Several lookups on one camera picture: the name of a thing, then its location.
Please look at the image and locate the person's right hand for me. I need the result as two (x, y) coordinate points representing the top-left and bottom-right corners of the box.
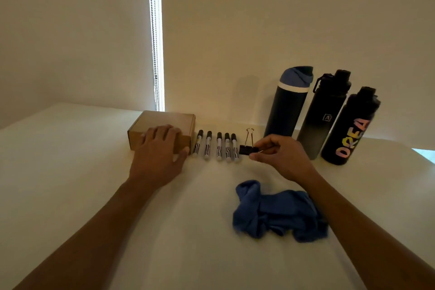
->
(249, 134), (319, 185)

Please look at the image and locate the blue cloth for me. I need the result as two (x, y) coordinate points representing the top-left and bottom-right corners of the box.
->
(232, 180), (329, 243)

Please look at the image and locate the brown paper box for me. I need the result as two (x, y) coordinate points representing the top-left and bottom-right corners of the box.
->
(127, 111), (196, 155)

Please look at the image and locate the beaded blind chain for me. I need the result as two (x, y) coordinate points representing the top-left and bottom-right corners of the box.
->
(148, 0), (162, 111)

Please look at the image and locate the black grey gradient bottle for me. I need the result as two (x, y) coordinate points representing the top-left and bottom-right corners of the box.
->
(296, 69), (352, 160)

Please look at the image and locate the person's left hand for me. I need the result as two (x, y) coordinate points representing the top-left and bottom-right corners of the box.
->
(128, 125), (190, 192)

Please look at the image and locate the navy bottle with blue lid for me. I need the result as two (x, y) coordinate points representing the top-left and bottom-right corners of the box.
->
(263, 66), (314, 137)

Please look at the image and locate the person's left forearm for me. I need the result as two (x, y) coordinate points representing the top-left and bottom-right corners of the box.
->
(13, 179), (154, 290)

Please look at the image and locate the person's right forearm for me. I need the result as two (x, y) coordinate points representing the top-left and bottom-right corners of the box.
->
(299, 170), (435, 290)

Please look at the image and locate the black binder clip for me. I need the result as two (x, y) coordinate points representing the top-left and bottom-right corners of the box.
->
(238, 128), (260, 156)

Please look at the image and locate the black bottle with loop handle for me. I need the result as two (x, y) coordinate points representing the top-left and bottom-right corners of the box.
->
(320, 86), (381, 166)

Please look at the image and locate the bright side window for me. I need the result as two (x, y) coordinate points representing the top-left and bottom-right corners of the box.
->
(412, 148), (435, 164)

